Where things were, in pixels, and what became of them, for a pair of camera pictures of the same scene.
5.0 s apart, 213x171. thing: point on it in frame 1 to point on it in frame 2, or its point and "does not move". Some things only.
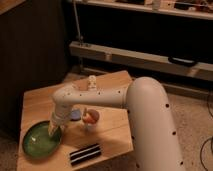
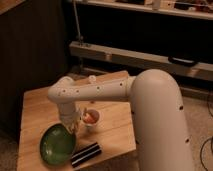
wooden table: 112,130 does not move
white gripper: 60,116 to 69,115
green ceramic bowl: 37,141 to 57,145
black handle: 182,61 does not move
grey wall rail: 142,59 does not move
